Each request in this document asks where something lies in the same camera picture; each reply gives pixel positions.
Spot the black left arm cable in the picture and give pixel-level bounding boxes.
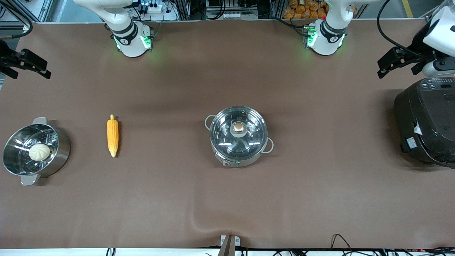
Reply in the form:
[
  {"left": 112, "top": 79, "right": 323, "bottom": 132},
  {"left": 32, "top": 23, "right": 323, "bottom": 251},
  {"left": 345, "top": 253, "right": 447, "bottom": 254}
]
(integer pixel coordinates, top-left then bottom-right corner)
[{"left": 376, "top": 0, "right": 429, "bottom": 59}]

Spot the metal table clamp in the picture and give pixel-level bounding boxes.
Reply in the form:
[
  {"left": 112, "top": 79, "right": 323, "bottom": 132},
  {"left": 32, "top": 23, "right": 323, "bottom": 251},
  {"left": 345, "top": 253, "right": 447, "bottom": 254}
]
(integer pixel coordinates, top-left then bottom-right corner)
[{"left": 220, "top": 235, "right": 241, "bottom": 256}]

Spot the black rice cooker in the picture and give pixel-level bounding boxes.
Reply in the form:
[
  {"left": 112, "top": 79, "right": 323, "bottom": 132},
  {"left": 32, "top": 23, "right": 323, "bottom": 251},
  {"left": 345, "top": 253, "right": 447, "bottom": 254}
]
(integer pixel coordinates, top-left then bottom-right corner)
[{"left": 393, "top": 77, "right": 455, "bottom": 169}]

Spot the bag of orange buns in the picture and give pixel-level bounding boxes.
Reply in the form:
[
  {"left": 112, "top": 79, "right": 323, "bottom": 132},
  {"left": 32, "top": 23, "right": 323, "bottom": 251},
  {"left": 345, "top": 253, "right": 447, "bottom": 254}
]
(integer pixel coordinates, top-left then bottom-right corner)
[{"left": 283, "top": 0, "right": 330, "bottom": 20}]

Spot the grey electric cooking pot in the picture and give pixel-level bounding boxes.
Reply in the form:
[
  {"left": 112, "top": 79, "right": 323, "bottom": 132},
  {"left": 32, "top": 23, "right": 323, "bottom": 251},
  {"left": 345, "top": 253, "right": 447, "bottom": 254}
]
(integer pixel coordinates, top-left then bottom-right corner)
[{"left": 204, "top": 106, "right": 274, "bottom": 168}]

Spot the white power strip with plugs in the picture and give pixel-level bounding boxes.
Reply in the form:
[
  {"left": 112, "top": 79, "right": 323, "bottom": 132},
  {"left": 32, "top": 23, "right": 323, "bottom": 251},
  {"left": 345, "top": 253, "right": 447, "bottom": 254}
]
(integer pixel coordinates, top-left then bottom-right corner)
[{"left": 139, "top": 2, "right": 165, "bottom": 14}]

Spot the brown table cover mat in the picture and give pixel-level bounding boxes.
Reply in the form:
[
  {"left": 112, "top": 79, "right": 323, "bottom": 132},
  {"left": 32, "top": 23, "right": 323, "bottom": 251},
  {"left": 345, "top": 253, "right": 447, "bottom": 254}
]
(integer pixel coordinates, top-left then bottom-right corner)
[{"left": 0, "top": 19, "right": 455, "bottom": 250}]

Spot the white steamed bun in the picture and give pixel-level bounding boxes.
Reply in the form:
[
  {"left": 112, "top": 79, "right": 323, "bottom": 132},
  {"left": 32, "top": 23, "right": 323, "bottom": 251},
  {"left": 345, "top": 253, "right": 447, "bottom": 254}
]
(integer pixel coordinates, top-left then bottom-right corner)
[{"left": 28, "top": 143, "right": 51, "bottom": 161}]

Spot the round glass pot lid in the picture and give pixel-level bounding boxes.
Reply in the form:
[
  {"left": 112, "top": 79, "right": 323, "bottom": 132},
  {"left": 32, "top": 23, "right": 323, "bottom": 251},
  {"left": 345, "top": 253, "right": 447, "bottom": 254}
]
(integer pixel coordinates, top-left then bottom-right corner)
[{"left": 209, "top": 106, "right": 268, "bottom": 160}]

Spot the yellow corn cob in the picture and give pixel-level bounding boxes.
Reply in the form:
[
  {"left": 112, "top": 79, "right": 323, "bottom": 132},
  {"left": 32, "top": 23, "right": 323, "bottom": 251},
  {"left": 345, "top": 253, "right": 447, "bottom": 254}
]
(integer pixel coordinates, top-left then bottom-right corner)
[{"left": 107, "top": 114, "right": 119, "bottom": 158}]

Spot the stainless steel steamer pot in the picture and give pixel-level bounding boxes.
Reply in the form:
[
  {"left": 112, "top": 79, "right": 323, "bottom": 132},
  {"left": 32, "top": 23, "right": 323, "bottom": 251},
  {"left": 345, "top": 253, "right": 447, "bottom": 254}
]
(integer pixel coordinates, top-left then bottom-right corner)
[{"left": 2, "top": 117, "right": 71, "bottom": 186}]

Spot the aluminium frame rail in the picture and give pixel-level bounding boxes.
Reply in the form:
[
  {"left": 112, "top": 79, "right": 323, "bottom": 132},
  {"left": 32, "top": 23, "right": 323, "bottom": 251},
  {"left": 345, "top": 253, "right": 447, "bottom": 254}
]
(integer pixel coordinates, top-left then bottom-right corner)
[{"left": 0, "top": 0, "right": 54, "bottom": 22}]

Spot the looped black floor cable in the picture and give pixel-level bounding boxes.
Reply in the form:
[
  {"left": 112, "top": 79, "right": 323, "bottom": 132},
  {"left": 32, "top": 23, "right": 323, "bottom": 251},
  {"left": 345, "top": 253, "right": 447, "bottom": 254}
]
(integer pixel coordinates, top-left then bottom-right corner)
[{"left": 330, "top": 234, "right": 353, "bottom": 252}]

